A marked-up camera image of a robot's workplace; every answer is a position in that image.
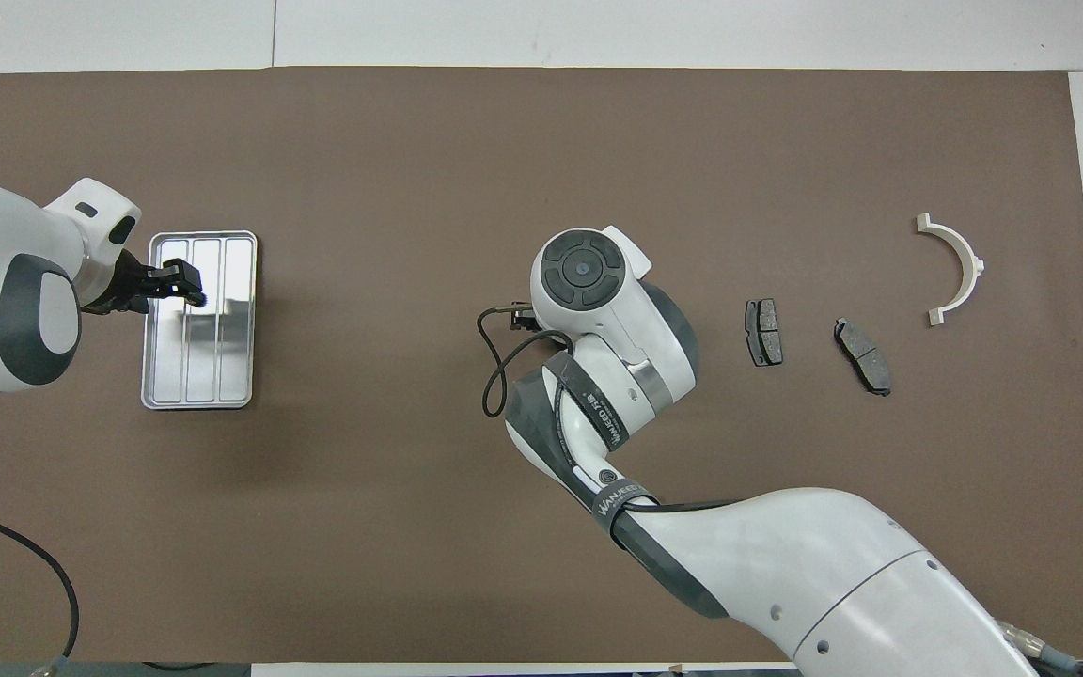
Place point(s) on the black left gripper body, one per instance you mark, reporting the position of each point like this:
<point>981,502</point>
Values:
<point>133,287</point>

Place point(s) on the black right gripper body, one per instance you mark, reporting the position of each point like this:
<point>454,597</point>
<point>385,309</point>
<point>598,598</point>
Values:
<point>525,318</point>

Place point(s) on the silver metal tray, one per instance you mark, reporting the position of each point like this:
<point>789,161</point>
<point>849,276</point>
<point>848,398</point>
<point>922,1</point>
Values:
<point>222,357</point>

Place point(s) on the brown table mat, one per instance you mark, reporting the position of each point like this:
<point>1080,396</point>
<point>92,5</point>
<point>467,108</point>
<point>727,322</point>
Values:
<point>541,141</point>

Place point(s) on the white semicircular plastic bracket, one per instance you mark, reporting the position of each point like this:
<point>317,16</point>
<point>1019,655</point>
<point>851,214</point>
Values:
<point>960,246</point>

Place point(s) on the rectangular grey brake pad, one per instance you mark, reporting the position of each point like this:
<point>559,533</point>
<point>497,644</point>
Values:
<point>765,334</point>

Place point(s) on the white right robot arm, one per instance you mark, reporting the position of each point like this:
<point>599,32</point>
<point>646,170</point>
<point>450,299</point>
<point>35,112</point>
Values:
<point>786,555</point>

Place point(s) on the elongated grey brake pad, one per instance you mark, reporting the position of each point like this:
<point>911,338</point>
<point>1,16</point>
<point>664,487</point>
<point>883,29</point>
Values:
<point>864,357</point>

